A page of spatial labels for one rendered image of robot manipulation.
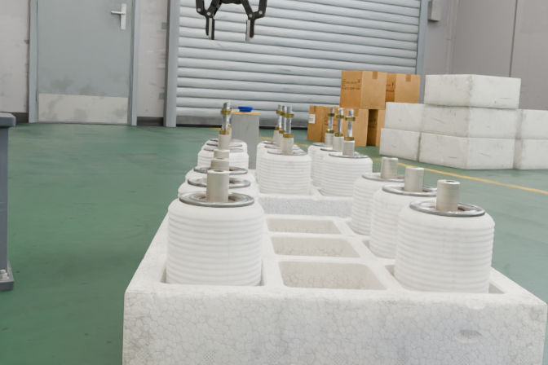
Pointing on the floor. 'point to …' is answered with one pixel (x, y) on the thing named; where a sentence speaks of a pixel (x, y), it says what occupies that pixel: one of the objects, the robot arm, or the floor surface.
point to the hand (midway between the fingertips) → (230, 32)
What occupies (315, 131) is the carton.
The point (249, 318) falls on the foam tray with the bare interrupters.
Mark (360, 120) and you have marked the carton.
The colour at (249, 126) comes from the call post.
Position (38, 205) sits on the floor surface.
